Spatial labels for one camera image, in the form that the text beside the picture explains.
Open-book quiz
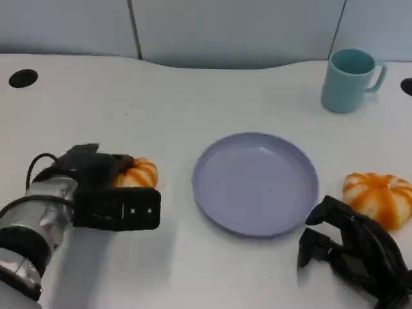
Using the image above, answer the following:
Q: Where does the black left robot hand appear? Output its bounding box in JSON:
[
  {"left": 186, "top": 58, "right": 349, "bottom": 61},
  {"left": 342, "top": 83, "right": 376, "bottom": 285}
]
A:
[{"left": 73, "top": 153, "right": 162, "bottom": 232}]

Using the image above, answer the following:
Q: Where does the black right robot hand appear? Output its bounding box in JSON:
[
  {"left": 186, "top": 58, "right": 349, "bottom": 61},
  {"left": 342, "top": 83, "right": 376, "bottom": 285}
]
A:
[{"left": 296, "top": 194, "right": 412, "bottom": 309}]

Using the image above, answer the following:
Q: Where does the orange white toy bread roll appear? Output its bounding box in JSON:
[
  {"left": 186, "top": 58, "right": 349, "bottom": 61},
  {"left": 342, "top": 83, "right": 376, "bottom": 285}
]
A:
[
  {"left": 342, "top": 172, "right": 412, "bottom": 232},
  {"left": 112, "top": 157, "right": 159, "bottom": 189}
]

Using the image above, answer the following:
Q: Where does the lilac plate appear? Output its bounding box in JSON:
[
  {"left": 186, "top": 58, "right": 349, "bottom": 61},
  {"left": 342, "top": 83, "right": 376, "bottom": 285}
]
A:
[{"left": 192, "top": 131, "right": 320, "bottom": 239}]

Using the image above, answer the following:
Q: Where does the pale green mug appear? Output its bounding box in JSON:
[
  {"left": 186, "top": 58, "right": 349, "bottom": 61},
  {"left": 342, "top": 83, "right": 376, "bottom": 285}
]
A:
[{"left": 321, "top": 48, "right": 388, "bottom": 114}]

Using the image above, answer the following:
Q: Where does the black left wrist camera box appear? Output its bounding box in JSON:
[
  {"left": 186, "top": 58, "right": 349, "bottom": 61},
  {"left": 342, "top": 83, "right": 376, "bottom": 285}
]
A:
[{"left": 57, "top": 144, "right": 101, "bottom": 177}]

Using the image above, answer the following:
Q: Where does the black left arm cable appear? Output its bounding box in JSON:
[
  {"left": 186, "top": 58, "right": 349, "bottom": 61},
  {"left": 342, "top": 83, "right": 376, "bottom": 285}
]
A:
[{"left": 0, "top": 153, "right": 77, "bottom": 223}]

